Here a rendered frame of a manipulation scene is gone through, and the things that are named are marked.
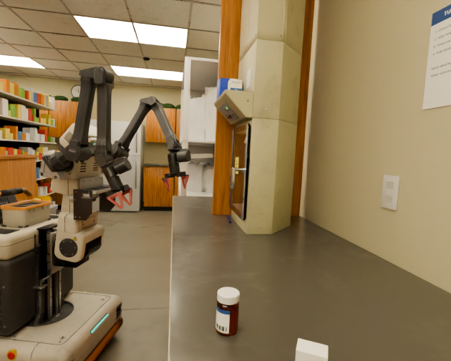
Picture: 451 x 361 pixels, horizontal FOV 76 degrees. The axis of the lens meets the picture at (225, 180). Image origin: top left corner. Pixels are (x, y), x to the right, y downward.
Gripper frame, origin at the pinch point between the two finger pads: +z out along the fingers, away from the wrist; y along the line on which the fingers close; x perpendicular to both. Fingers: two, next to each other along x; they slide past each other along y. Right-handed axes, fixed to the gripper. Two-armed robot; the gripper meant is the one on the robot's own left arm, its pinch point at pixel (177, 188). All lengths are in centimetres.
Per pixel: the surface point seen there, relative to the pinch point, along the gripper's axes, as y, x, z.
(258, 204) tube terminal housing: 5, -60, 7
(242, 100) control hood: 2, -60, -35
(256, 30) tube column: 10, -65, -61
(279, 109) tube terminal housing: 16, -67, -31
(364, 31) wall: 46, -88, -57
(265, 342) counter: -42, -110, 19
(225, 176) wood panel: 16.7, -24.5, -4.2
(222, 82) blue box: 8, -43, -48
